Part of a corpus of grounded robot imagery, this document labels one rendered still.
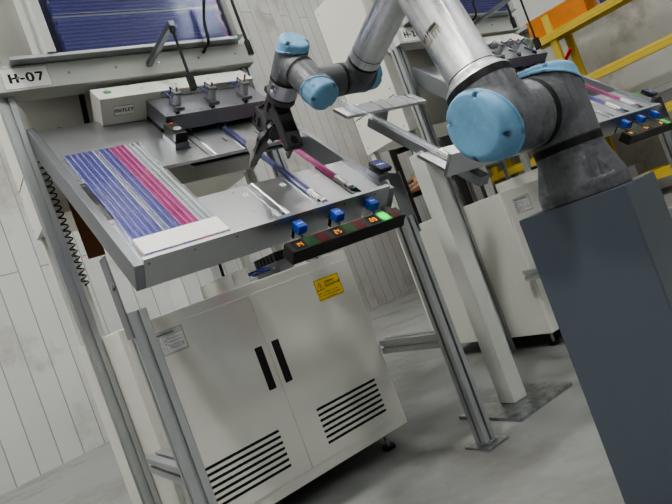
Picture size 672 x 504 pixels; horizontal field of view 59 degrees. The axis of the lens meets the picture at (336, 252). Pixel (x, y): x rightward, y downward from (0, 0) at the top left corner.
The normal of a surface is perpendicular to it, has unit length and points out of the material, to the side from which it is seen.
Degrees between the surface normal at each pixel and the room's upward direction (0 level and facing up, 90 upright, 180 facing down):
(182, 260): 134
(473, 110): 98
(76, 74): 90
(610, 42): 90
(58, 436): 90
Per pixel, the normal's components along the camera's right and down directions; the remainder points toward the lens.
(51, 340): 0.69, -0.26
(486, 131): -0.73, 0.40
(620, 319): -0.64, 0.22
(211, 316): 0.51, -0.20
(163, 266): 0.61, 0.50
